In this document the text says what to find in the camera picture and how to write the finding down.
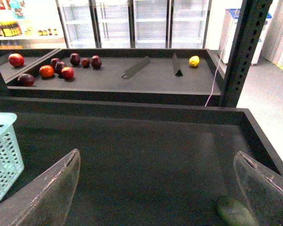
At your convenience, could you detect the dark apple front left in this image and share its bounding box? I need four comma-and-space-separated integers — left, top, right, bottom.
17, 73, 35, 87

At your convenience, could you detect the black upper right tray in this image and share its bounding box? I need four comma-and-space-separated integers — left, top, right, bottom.
7, 48, 223, 106

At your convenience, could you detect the white chest freezer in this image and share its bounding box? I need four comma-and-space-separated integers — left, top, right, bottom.
219, 8, 273, 66

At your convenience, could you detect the white cable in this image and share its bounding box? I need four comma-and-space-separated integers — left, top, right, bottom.
204, 8, 239, 107

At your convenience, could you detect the black triangular divider right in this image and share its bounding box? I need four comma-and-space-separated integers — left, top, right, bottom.
171, 53, 183, 77

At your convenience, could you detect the light blue plastic basket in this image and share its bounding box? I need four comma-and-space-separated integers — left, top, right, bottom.
0, 113, 24, 201

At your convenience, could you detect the black tray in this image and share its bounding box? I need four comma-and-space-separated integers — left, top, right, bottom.
0, 97, 283, 226
0, 48, 58, 83
7, 48, 223, 106

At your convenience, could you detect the glass door refrigerator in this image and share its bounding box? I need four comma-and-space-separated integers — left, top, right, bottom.
56, 0, 211, 49

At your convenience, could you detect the dark apple centre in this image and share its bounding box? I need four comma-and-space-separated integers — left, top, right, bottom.
55, 61, 67, 75

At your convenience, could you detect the dark apple right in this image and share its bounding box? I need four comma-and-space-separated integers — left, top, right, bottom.
91, 55, 102, 69

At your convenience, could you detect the small dark red apple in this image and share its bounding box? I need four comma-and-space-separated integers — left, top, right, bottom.
81, 58, 91, 68

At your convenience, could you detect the shelf with bottles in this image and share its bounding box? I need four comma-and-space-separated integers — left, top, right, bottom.
0, 0, 66, 49

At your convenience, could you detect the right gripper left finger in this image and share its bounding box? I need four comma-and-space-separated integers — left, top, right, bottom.
0, 149, 81, 226

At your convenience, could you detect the black rack post right side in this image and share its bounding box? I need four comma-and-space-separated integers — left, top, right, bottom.
219, 0, 273, 108

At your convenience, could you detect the yellow lemon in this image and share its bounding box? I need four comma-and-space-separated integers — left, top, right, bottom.
189, 56, 200, 68

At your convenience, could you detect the black lower tray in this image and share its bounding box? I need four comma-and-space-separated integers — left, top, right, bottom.
0, 97, 283, 226

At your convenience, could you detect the red apple front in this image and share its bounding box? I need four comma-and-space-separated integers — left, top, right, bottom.
61, 67, 74, 80

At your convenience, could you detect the dark apple back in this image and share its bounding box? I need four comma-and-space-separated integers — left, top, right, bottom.
70, 53, 81, 66

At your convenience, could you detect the orange fruit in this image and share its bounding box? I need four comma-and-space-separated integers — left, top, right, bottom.
39, 65, 54, 79

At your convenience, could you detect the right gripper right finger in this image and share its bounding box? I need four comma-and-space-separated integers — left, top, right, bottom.
233, 152, 283, 226

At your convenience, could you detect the red yellow apple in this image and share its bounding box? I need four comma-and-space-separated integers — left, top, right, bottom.
8, 53, 25, 68

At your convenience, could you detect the dark apple behind orange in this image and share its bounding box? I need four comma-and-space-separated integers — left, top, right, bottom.
50, 57, 61, 69

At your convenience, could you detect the black divider strip left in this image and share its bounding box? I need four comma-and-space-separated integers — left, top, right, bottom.
121, 56, 150, 79

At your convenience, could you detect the black upper left tray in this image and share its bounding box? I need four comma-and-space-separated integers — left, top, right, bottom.
0, 48, 58, 83

